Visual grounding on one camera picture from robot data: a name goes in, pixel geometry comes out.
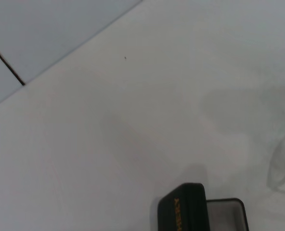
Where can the black glasses case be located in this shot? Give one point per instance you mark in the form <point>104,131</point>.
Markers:
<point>181,211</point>

